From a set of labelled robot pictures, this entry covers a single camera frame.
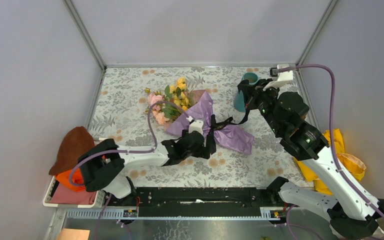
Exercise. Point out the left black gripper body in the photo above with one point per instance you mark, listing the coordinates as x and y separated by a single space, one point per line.
201 152

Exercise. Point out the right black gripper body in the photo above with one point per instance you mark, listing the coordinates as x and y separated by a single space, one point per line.
266 100

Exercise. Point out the black ribbon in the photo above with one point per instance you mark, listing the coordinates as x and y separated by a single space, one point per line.
226 123

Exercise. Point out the purple wrapping paper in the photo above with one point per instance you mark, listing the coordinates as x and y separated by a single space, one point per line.
202 110

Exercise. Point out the pink flower stems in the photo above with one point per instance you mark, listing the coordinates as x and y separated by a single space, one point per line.
157 110

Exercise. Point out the yellow flower stems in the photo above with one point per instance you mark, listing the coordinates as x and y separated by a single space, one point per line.
180 95

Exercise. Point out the pink wrapping paper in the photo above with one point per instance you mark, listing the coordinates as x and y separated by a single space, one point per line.
195 95

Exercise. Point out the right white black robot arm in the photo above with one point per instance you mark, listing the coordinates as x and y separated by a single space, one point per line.
351 211

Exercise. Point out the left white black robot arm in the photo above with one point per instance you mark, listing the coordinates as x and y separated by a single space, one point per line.
101 166

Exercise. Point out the teal cylindrical vase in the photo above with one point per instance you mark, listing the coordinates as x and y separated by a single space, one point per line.
239 103

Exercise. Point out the floral patterned table mat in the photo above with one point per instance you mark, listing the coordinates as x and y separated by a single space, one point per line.
120 114

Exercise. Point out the white plastic basket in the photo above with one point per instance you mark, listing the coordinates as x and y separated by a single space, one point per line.
63 179

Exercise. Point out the yellow cloth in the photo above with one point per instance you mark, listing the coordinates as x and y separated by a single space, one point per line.
353 164

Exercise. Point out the brown cloth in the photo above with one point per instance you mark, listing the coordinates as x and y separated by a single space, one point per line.
76 142

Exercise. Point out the pink cloth in basket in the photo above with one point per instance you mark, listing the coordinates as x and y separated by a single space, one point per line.
64 195

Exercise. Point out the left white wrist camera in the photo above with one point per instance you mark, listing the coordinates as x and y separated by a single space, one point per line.
195 125

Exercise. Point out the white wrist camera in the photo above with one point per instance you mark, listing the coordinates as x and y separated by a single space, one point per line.
281 75
195 125

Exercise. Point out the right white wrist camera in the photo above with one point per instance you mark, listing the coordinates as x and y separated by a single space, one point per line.
281 75

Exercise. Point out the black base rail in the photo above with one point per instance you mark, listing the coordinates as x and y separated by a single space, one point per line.
204 202

